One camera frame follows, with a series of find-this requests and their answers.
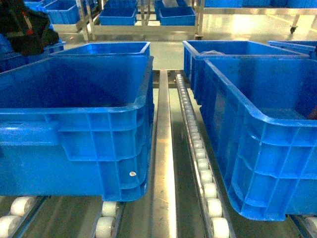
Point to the stainless steel flow rack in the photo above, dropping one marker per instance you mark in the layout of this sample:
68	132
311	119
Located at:
185	196

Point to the large blue upper bin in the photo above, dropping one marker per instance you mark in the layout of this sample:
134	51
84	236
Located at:
77	126
261	119

